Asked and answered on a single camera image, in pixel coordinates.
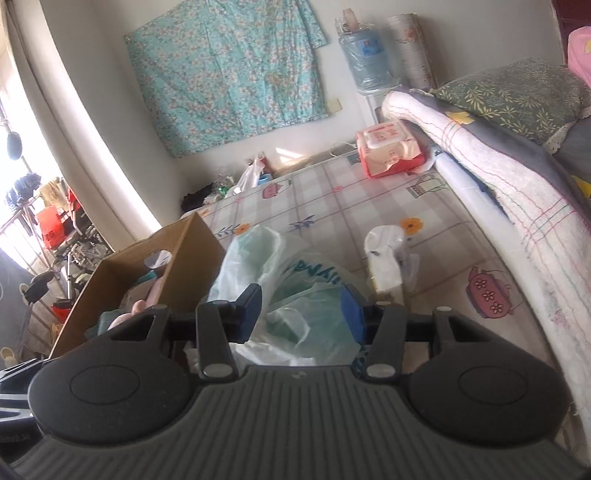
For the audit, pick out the black cloth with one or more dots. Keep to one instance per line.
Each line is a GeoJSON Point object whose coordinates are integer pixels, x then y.
{"type": "Point", "coordinates": [196, 198]}

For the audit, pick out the blue water bottle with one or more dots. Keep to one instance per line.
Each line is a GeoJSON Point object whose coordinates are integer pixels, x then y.
{"type": "Point", "coordinates": [369, 60]}

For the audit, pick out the teal floral wall cloth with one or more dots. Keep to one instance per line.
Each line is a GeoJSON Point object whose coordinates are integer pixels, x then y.
{"type": "Point", "coordinates": [221, 74]}

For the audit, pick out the pale green plastic bag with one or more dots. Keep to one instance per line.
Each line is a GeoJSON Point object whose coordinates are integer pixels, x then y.
{"type": "Point", "coordinates": [295, 323]}

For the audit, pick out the white water dispenser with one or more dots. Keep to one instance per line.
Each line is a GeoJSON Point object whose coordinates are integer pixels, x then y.
{"type": "Point", "coordinates": [369, 106]}

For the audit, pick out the grey blanket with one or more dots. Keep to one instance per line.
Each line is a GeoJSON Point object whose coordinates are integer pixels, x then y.
{"type": "Point", "coordinates": [517, 143]}

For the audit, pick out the rolled floral mat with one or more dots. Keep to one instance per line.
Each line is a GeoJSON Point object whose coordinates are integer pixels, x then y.
{"type": "Point", "coordinates": [411, 50]}

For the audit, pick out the green floral pillow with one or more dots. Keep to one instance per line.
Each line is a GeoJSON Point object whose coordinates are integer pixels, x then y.
{"type": "Point", "coordinates": [517, 92]}

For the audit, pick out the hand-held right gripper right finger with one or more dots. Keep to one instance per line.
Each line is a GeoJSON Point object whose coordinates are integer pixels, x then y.
{"type": "Point", "coordinates": [353, 314]}

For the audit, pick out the small white plastic bag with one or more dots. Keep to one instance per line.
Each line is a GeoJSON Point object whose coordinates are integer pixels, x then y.
{"type": "Point", "coordinates": [249, 177]}

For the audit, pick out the white stitched quilt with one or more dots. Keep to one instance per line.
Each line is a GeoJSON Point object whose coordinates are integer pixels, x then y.
{"type": "Point", "coordinates": [508, 184]}

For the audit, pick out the pink wet wipes pack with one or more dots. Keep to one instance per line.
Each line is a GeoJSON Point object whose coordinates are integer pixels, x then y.
{"type": "Point", "coordinates": [388, 147]}

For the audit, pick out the printed plaid mat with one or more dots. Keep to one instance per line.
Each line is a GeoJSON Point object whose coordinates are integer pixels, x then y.
{"type": "Point", "coordinates": [332, 203]}

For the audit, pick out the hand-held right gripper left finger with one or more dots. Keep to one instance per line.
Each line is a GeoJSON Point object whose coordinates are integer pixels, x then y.
{"type": "Point", "coordinates": [251, 309]}

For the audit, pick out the brown cardboard box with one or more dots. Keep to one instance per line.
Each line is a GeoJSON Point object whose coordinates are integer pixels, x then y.
{"type": "Point", "coordinates": [194, 263]}

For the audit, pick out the pink garment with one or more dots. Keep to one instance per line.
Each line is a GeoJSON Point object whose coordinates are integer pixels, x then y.
{"type": "Point", "coordinates": [581, 55]}

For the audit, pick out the beige wall socket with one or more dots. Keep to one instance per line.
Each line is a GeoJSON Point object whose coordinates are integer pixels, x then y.
{"type": "Point", "coordinates": [335, 105]}

